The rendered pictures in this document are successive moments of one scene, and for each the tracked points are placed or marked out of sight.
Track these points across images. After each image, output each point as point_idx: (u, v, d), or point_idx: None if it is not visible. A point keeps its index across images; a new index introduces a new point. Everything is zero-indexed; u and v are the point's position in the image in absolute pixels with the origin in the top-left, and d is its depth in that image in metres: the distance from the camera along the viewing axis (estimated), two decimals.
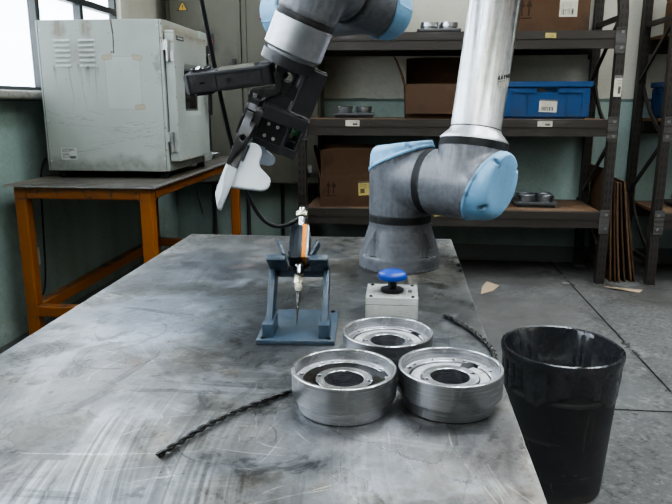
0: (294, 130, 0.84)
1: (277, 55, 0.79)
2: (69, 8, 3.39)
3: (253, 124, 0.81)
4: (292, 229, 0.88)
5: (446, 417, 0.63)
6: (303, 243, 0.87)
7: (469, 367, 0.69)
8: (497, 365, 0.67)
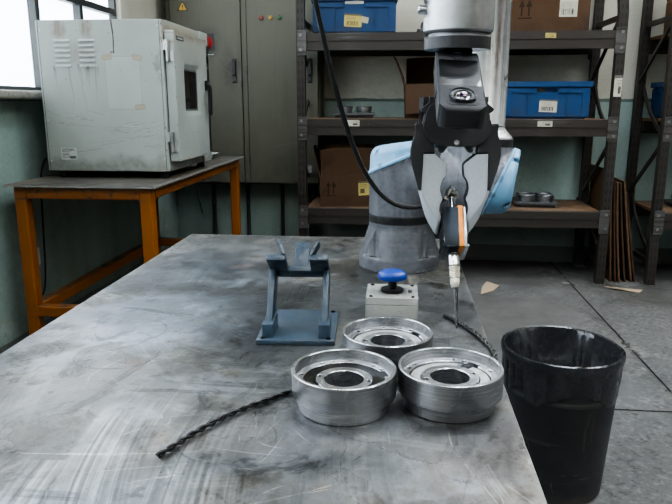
0: None
1: (489, 39, 0.70)
2: (69, 8, 3.39)
3: (494, 136, 0.72)
4: (446, 212, 0.72)
5: (446, 417, 0.63)
6: (461, 229, 0.71)
7: (469, 368, 0.69)
8: (497, 365, 0.67)
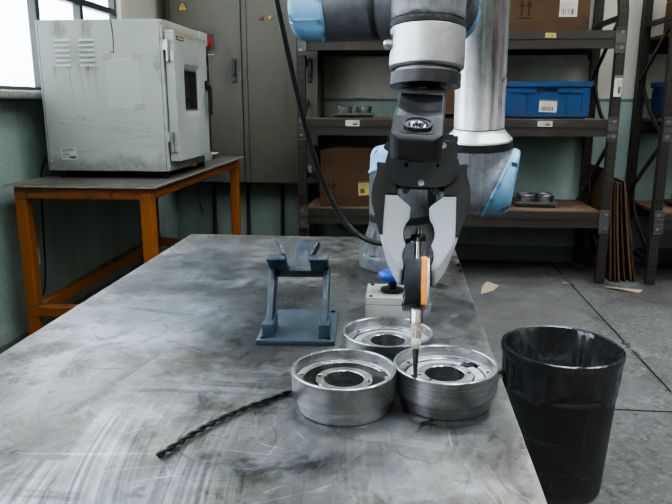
0: None
1: (458, 74, 0.65)
2: (69, 8, 3.39)
3: (464, 178, 0.66)
4: (408, 265, 0.65)
5: (431, 412, 0.64)
6: (423, 285, 0.64)
7: (469, 367, 0.69)
8: (493, 366, 0.67)
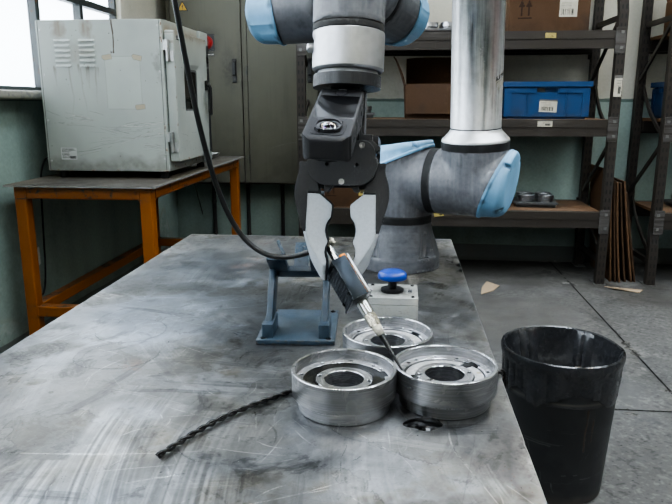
0: None
1: (376, 76, 0.67)
2: (69, 8, 3.39)
3: (384, 177, 0.68)
4: (337, 265, 0.67)
5: (431, 412, 0.64)
6: None
7: (469, 367, 0.69)
8: (493, 366, 0.67)
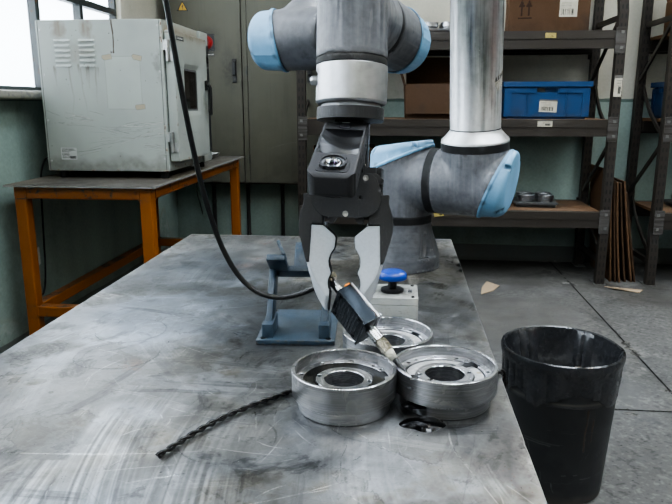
0: None
1: (380, 109, 0.68)
2: (69, 8, 3.39)
3: (388, 208, 0.69)
4: (344, 294, 0.67)
5: (431, 412, 0.64)
6: None
7: (469, 367, 0.69)
8: (493, 366, 0.67)
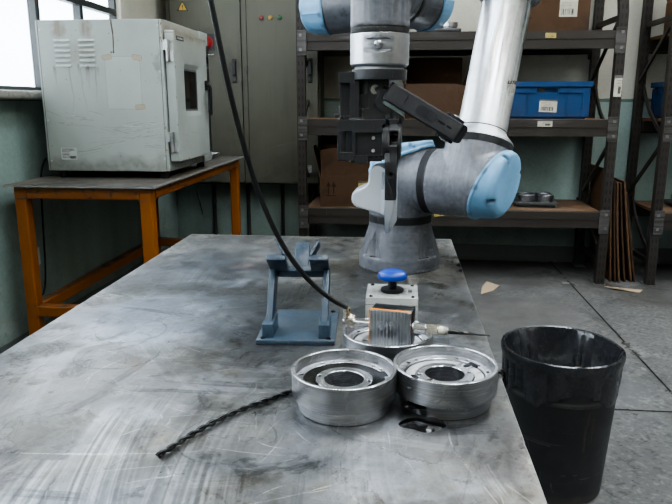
0: None
1: None
2: (69, 8, 3.39)
3: None
4: None
5: (431, 412, 0.64)
6: (393, 344, 0.75)
7: (469, 367, 0.69)
8: (493, 366, 0.67)
